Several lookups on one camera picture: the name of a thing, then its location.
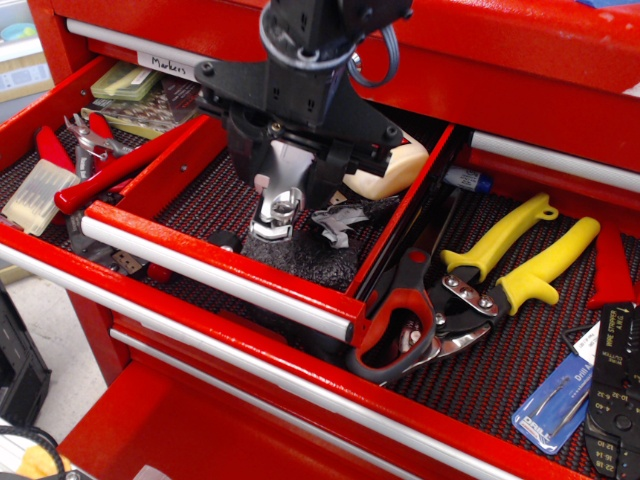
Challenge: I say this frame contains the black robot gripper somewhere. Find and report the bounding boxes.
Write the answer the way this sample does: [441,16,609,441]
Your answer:
[195,14,402,209]

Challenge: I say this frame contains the silver metal box cutter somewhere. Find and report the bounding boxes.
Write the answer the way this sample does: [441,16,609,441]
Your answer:
[250,140,314,242]

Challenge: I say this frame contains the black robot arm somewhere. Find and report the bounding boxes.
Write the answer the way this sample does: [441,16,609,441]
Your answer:
[195,1,412,209]

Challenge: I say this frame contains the small red open drawer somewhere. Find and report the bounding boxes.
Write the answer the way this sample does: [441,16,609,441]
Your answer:
[81,108,451,344]

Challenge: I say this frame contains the wide red open drawer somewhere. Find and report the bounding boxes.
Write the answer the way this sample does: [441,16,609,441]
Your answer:
[1,49,639,479]

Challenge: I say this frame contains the crumpled grey tape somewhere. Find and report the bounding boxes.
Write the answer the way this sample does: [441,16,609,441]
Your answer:
[311,195,401,249]

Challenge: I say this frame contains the black foam block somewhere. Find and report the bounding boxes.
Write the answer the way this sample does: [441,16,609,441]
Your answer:
[241,230,364,291]

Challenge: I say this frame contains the black rubber foot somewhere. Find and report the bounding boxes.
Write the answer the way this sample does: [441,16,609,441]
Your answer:
[207,230,242,253]

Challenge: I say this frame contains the Titebond wood glue bottle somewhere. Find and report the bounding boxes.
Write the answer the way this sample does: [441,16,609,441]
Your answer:
[343,131,429,200]

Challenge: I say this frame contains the dark packaged card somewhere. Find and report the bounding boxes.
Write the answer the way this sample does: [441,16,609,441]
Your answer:
[81,76,201,139]

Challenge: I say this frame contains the white Markers label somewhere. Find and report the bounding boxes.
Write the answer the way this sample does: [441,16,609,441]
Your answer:
[137,51,204,81]

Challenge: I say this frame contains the blue capped marker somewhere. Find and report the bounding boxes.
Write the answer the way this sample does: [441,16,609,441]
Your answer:
[444,166,493,194]

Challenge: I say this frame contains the green plastic case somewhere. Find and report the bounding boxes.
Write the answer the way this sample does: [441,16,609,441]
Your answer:
[91,61,161,101]

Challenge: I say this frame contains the red metal tool chest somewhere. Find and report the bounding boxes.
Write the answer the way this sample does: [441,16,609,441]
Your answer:
[1,1,639,479]

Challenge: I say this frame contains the brown electrical plug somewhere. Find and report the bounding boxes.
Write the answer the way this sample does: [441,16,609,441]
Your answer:
[111,250,148,277]

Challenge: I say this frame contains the clear plastic bit case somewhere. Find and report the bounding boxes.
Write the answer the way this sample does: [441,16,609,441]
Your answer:
[1,159,80,236]

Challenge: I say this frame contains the black hex key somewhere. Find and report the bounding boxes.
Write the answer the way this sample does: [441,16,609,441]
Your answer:
[561,325,592,359]

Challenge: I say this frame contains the black crate on floor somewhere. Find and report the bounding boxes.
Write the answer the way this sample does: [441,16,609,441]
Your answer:
[1,284,51,427]

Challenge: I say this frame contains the red plastic piece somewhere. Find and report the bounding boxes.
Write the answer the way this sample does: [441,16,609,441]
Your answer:
[587,222,639,310]

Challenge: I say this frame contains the blue drill bit package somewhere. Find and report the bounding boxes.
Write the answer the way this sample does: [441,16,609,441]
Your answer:
[511,323,600,455]

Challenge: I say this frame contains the red black handled scissors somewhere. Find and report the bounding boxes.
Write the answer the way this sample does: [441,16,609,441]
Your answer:
[345,248,435,384]

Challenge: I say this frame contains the small red handled cutters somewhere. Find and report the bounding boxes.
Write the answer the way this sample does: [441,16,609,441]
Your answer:
[64,112,134,183]

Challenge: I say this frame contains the yellow handled tin snips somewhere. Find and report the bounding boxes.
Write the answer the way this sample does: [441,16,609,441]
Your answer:
[399,192,602,366]

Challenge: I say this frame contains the red handled pliers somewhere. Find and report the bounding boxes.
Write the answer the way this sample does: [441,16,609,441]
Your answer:
[53,119,197,215]

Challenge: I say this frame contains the black wire stripper tool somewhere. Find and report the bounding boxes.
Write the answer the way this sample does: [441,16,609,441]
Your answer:
[584,302,639,479]

